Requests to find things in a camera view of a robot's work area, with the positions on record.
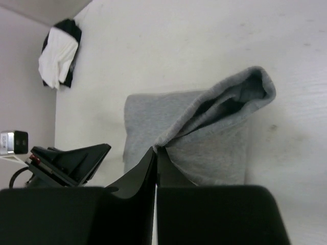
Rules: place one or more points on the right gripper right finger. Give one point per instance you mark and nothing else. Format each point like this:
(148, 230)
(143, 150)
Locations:
(225, 214)

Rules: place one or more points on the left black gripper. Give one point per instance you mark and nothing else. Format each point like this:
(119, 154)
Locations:
(67, 168)

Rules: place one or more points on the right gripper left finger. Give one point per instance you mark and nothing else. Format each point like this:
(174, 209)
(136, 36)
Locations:
(121, 213)

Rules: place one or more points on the grey tank top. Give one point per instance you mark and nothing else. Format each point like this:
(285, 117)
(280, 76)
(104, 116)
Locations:
(204, 132)

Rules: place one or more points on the folded white tank top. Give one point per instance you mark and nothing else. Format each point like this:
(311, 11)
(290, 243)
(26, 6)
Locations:
(56, 58)

